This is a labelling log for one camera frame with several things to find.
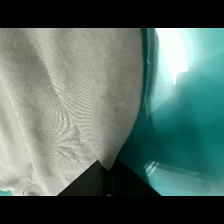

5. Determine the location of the white garment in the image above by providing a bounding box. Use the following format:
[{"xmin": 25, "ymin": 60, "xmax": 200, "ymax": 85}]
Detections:
[{"xmin": 0, "ymin": 27, "xmax": 145, "ymax": 197}]

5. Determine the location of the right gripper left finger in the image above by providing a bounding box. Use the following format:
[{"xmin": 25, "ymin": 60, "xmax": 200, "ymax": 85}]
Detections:
[{"xmin": 57, "ymin": 159, "xmax": 111, "ymax": 197}]

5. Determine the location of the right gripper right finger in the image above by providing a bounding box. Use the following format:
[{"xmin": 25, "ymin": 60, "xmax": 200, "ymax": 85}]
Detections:
[{"xmin": 110, "ymin": 158, "xmax": 162, "ymax": 197}]

